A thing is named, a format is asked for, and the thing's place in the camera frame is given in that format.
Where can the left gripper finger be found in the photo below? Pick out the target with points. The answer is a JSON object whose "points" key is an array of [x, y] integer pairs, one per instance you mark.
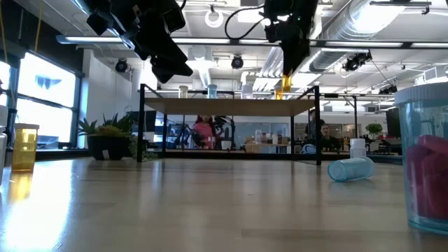
{"points": [[164, 49], [164, 73]]}

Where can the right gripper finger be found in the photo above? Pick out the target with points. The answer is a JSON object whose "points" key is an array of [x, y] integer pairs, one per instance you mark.
{"points": [[288, 52], [301, 45]]}

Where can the pale yellow medicine bottle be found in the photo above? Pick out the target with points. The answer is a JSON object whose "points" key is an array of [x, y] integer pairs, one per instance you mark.
{"points": [[183, 92]]}

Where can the light blue medicine bottle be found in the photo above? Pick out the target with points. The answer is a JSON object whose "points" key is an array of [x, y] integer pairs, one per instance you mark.
{"points": [[212, 91]]}

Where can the clear medicine bottle white cap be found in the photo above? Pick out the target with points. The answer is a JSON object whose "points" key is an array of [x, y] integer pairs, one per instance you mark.
{"points": [[357, 147]]}

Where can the blue bottle with red pills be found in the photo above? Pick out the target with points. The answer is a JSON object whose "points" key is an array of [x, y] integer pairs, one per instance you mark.
{"points": [[427, 168]]}

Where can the clear bottle green label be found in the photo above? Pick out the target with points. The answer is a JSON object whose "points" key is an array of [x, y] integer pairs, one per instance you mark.
{"points": [[3, 147]]}

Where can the wooden shelf black metal legs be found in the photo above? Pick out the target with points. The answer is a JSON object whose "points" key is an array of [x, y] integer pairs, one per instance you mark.
{"points": [[227, 106]]}

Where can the black round ceiling fixture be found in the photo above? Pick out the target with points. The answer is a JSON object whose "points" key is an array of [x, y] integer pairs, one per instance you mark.
{"points": [[237, 62], [121, 65]]}

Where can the black ceiling track light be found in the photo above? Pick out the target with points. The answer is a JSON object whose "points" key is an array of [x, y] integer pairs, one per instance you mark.
{"points": [[355, 62]]}

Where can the black overhead light bar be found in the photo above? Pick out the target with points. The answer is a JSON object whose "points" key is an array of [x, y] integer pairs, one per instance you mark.
{"points": [[367, 44]]}

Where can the person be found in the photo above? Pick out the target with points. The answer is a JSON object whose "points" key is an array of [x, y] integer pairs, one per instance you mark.
{"points": [[311, 127], [204, 131], [329, 140]]}

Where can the clear plastic container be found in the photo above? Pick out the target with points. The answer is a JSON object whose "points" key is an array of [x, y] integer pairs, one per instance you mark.
{"points": [[258, 137]]}

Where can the succulent plant in black pot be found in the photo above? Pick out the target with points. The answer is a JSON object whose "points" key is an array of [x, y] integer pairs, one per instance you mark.
{"points": [[108, 145]]}

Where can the small plant white pot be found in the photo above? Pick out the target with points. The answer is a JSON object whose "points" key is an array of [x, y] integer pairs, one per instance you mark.
{"points": [[226, 144]]}

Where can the white blue round object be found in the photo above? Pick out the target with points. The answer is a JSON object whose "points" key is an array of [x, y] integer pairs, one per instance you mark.
{"points": [[308, 149]]}

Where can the bushy green plant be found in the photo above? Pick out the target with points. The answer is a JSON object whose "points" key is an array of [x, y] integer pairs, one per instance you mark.
{"points": [[374, 129]]}

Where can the black monitor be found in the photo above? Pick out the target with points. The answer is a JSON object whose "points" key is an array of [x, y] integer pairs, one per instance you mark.
{"points": [[391, 122]]}

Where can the silver ventilation duct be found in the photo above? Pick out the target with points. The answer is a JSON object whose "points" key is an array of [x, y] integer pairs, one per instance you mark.
{"points": [[350, 24]]}

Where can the black aluminium table frame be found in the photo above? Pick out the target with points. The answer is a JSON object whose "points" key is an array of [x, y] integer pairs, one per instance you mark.
{"points": [[210, 155]]}

